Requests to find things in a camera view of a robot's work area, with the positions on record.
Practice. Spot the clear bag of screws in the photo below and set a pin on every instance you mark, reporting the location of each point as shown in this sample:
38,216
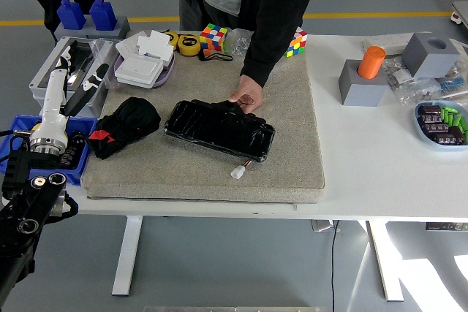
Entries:
237,43

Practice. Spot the white perforated strip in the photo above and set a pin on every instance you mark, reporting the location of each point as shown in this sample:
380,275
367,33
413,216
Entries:
387,39

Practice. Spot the clear bag of blue resistors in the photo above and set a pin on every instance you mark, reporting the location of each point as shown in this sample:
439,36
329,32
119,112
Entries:
453,83

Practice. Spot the black table control panel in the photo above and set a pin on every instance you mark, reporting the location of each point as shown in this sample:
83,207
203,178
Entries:
446,227

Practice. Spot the grey block holding cylinder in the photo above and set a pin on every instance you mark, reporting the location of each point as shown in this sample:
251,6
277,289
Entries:
360,91

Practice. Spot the brown capacitor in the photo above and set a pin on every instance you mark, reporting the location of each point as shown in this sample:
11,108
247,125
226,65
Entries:
429,109
435,128
448,139
430,119

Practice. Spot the colourful puzzle cube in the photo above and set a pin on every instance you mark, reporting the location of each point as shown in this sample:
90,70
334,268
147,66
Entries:
297,45
213,38

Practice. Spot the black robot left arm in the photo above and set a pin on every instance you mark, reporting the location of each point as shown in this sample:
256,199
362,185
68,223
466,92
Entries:
18,224

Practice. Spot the person's hand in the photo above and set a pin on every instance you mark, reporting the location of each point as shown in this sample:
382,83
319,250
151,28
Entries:
250,91

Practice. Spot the person's forearm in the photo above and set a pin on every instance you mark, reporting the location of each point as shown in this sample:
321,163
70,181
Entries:
267,52

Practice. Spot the grey under-table control box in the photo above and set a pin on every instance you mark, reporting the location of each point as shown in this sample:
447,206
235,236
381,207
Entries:
323,226

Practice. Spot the blue plastic bin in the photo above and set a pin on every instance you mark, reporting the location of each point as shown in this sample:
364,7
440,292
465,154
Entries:
78,177

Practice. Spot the clear bag of metal parts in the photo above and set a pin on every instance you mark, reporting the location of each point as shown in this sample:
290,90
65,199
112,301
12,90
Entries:
409,85

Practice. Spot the yellow tape measure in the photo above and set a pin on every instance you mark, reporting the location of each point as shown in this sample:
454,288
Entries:
189,45
172,38

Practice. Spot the dark cylindrical capacitor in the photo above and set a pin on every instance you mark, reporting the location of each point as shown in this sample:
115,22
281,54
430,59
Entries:
69,156
79,141

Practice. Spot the blue bottle-shaped block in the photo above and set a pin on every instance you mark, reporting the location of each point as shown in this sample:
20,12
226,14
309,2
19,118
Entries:
103,15
71,14

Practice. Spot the white wall switch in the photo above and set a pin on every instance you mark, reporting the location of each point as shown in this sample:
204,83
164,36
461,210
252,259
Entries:
139,69

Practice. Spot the light blue bowl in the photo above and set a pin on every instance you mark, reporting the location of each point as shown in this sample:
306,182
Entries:
424,140

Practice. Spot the green battery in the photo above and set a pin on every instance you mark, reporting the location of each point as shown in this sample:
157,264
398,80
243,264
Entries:
445,114
452,115
463,125
457,121

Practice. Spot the grey electrical enclosure box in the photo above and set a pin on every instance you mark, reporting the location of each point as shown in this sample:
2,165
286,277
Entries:
36,85

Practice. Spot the grey block with round hole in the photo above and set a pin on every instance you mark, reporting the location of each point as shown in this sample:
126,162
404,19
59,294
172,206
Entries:
428,58

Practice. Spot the purple tray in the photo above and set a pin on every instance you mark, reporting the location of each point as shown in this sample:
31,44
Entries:
166,74

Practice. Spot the orange cylinder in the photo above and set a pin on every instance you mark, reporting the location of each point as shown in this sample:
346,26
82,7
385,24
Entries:
371,61

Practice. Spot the grey-brown mat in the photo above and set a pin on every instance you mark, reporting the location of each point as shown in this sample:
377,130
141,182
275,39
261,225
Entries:
183,180

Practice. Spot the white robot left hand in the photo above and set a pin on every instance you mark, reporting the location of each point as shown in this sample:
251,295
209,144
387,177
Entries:
55,100

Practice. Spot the black glossy panel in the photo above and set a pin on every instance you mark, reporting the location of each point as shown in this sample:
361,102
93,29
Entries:
219,129

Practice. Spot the grey holder base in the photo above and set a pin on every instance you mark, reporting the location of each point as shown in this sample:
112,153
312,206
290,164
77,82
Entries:
120,29

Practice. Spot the clear plastic cover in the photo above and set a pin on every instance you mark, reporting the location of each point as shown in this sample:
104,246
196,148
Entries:
104,54

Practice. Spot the white table leg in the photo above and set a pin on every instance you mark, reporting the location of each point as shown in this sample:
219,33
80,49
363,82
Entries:
385,261
126,253

